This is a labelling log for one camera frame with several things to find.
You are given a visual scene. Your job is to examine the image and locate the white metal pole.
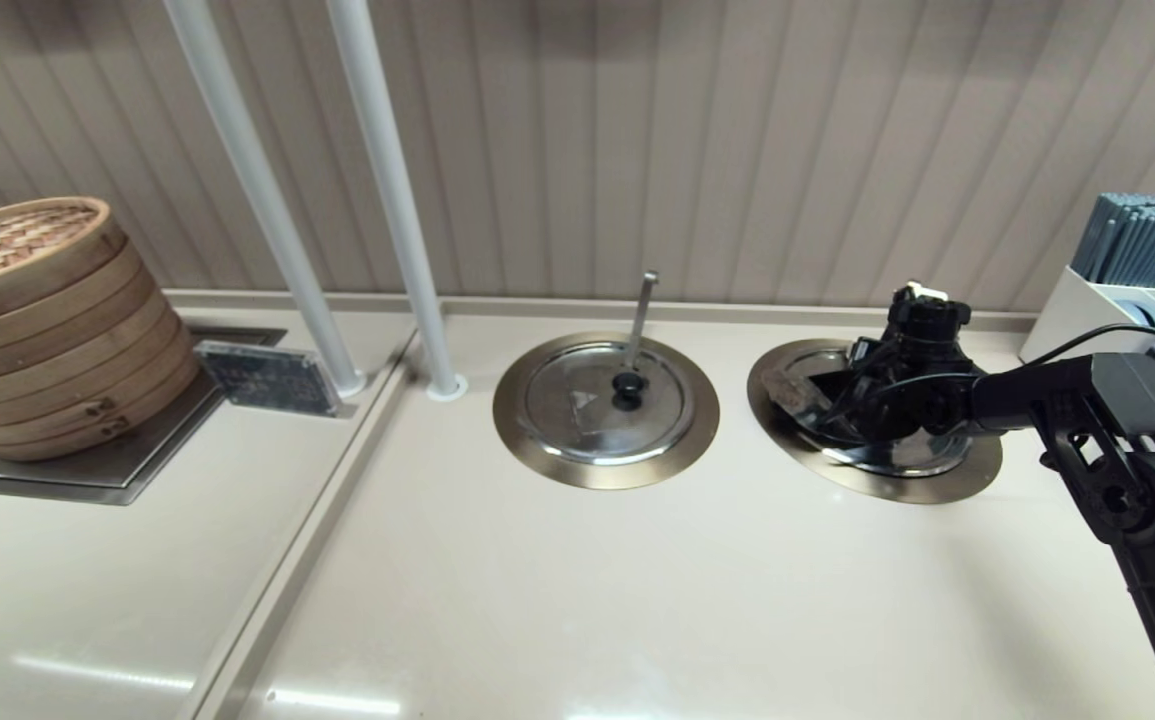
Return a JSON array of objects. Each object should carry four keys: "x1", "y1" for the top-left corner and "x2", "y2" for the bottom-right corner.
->
[
  {"x1": 163, "y1": 0, "x2": 370, "y2": 399},
  {"x1": 325, "y1": 0, "x2": 469, "y2": 403}
]

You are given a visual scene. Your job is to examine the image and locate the steel pot lid black knob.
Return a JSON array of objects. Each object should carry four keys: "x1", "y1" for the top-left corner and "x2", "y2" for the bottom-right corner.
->
[
  {"x1": 767, "y1": 347, "x2": 972, "y2": 479},
  {"x1": 520, "y1": 341, "x2": 695, "y2": 467}
]

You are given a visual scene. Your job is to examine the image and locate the white cutlery holder box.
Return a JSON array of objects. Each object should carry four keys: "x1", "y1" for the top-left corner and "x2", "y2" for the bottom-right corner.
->
[{"x1": 1019, "y1": 264, "x2": 1155, "y2": 366}]

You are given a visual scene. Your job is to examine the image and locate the steel steamer base plate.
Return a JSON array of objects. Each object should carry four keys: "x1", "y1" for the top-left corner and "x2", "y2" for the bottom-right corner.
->
[{"x1": 0, "y1": 326, "x2": 288, "y2": 506}]

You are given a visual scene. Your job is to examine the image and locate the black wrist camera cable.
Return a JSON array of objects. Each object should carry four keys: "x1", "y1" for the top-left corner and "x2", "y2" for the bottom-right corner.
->
[{"x1": 822, "y1": 325, "x2": 1155, "y2": 431}]

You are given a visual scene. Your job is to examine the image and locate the dark recessed soup pot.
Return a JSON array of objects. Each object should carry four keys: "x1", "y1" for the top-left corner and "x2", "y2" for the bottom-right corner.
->
[{"x1": 809, "y1": 372, "x2": 878, "y2": 441}]

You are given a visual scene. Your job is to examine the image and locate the stacked bamboo steamer baskets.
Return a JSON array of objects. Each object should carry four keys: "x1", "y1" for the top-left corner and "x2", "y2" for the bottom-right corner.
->
[{"x1": 0, "y1": 196, "x2": 203, "y2": 463}]

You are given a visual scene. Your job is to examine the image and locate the clear acrylic label sign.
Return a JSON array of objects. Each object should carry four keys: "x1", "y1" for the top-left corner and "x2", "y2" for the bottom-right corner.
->
[{"x1": 195, "y1": 340, "x2": 346, "y2": 419}]

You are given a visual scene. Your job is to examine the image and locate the left ladle handle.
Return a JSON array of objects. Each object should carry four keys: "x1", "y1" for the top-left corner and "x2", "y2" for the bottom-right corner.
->
[{"x1": 622, "y1": 271, "x2": 660, "y2": 373}]

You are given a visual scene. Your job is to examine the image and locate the grey-blue chopstick bundle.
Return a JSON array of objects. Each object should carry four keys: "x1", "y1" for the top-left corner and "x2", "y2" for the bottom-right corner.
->
[{"x1": 1072, "y1": 193, "x2": 1155, "y2": 289}]

